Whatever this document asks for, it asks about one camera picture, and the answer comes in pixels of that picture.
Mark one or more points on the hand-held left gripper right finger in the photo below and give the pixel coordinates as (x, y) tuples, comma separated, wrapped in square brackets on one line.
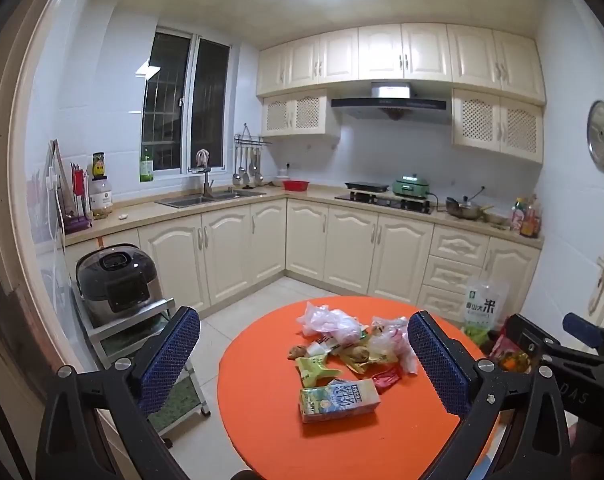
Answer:
[(436, 365)]

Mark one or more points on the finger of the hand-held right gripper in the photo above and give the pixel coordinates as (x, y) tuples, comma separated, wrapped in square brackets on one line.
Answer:
[(531, 340), (584, 330)]

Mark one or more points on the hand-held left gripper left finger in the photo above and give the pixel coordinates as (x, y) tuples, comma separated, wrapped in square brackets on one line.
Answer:
[(169, 360)]

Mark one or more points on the crinkled clear plastic wrapper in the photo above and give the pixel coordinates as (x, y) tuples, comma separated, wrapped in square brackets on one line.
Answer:
[(399, 345)]

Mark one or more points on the small red wrapper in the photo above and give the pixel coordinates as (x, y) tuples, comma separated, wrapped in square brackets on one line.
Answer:
[(386, 379)]

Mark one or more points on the gold snack wrapper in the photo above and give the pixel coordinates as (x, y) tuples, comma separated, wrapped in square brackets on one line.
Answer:
[(366, 362)]

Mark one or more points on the green blue milk carton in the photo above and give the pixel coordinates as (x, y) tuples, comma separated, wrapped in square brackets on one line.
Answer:
[(339, 400)]

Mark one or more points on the pink clear plastic bag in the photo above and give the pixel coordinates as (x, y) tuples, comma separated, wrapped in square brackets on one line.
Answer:
[(327, 320)]

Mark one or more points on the green yellow snack wrapper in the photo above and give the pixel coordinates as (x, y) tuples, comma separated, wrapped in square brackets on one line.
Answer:
[(312, 367)]

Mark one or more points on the small clear bag brown lump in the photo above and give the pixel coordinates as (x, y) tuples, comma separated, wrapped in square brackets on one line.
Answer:
[(302, 351)]

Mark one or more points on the person's right hand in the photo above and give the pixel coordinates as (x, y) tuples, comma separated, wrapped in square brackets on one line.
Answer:
[(599, 450)]

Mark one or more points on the metal shelf cart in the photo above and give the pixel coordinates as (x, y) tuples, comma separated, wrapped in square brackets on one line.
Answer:
[(127, 335)]

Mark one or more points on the clear rice bag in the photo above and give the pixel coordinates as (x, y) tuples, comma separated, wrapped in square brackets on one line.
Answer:
[(484, 310)]

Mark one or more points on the black rice cooker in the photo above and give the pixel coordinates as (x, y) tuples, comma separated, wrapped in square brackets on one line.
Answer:
[(114, 280)]

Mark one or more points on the clear bottle red label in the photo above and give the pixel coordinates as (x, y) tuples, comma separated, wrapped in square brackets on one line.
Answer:
[(518, 217)]

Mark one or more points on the cream base cabinets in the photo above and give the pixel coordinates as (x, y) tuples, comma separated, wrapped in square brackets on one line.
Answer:
[(352, 250)]

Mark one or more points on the metal wok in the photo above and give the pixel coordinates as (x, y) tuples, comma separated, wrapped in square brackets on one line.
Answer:
[(462, 209)]

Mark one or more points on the steel double sink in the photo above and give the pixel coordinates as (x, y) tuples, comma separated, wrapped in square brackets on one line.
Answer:
[(182, 201)]

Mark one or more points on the gas stove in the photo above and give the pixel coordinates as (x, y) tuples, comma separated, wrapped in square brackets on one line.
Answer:
[(381, 202)]

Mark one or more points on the large clear jar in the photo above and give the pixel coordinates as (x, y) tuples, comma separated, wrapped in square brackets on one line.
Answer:
[(101, 200)]

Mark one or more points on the green electric pot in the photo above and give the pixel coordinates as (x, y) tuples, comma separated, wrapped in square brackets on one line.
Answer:
[(410, 186)]

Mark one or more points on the metal faucet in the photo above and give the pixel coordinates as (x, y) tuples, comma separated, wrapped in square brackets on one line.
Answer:
[(207, 182)]

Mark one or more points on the purple knife rack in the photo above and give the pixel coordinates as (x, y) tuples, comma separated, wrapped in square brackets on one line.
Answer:
[(78, 200)]

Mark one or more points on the black grill pan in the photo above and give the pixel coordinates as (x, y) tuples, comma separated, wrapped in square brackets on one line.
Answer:
[(366, 186)]

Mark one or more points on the green label bottle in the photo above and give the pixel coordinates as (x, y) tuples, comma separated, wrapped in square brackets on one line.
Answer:
[(146, 167)]

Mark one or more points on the hanging metal ladle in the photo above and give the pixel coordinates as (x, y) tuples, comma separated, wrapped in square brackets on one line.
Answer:
[(237, 177), (245, 176), (258, 176)]

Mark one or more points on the round metal lid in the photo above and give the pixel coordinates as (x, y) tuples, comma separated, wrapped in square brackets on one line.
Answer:
[(600, 135)]

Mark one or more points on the pink scrubber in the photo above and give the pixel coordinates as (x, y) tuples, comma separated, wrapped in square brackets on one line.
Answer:
[(202, 157)]

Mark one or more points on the yellow label small jar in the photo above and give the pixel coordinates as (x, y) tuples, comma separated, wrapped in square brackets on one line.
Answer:
[(99, 166)]

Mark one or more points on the red plastic basin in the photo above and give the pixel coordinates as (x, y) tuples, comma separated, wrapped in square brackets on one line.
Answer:
[(296, 186)]

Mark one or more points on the large lattice door cabinet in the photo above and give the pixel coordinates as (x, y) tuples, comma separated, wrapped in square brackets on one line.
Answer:
[(496, 120)]

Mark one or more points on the wooden cutting board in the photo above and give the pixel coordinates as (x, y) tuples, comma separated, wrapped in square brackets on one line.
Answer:
[(56, 160)]

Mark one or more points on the sliding window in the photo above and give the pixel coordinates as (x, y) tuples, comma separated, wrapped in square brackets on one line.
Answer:
[(169, 105)]

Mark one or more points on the black range hood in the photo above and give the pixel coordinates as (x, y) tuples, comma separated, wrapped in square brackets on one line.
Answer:
[(386, 104)]

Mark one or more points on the small lattice door cabinet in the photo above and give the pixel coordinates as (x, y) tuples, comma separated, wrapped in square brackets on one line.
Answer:
[(302, 112)]

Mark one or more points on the wall utensil rack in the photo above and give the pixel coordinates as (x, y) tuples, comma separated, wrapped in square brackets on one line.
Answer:
[(252, 140)]

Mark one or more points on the cream upper wall cabinets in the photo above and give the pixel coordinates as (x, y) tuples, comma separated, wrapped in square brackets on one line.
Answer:
[(381, 52)]

